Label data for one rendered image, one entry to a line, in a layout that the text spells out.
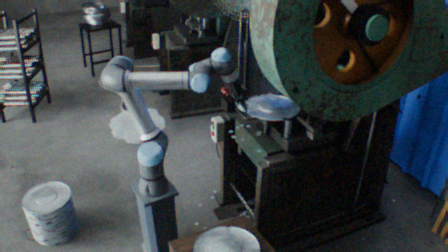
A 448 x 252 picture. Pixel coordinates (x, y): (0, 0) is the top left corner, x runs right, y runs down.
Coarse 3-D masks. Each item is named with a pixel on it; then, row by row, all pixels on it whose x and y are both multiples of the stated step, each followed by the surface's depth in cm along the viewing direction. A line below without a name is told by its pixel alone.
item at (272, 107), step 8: (256, 96) 209; (264, 96) 210; (272, 96) 211; (280, 96) 211; (256, 104) 201; (264, 104) 200; (272, 104) 201; (280, 104) 201; (288, 104) 203; (248, 112) 192; (256, 112) 193; (264, 112) 193; (272, 112) 194; (280, 112) 194; (288, 112) 195; (296, 112) 195; (272, 120) 187; (280, 120) 187
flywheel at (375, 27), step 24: (336, 0) 140; (360, 0) 143; (384, 0) 150; (408, 0) 155; (336, 24) 145; (360, 24) 136; (384, 24) 138; (408, 24) 160; (336, 48) 150; (360, 48) 156; (384, 48) 162; (336, 72) 156; (360, 72) 162; (384, 72) 164
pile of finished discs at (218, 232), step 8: (208, 232) 173; (216, 232) 173; (224, 232) 174; (232, 232) 174; (240, 232) 174; (248, 232) 174; (200, 240) 168; (208, 240) 168; (216, 240) 169; (224, 240) 168; (232, 240) 169; (240, 240) 170; (248, 240) 170; (256, 240) 170; (200, 248) 164; (208, 248) 164; (216, 248) 164; (224, 248) 164; (232, 248) 164; (240, 248) 165; (248, 248) 166; (256, 248) 166
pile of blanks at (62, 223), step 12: (72, 204) 208; (36, 216) 190; (48, 216) 192; (60, 216) 198; (72, 216) 207; (36, 228) 194; (48, 228) 195; (60, 228) 199; (72, 228) 208; (36, 240) 202; (48, 240) 199; (60, 240) 202
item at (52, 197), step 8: (40, 184) 211; (48, 184) 212; (56, 184) 213; (64, 184) 213; (32, 192) 204; (40, 192) 205; (48, 192) 205; (56, 192) 207; (64, 192) 207; (24, 200) 197; (32, 200) 198; (40, 200) 198; (48, 200) 199; (56, 200) 201; (64, 200) 201; (24, 208) 191; (32, 208) 192; (40, 208) 193; (48, 208) 194; (56, 208) 195
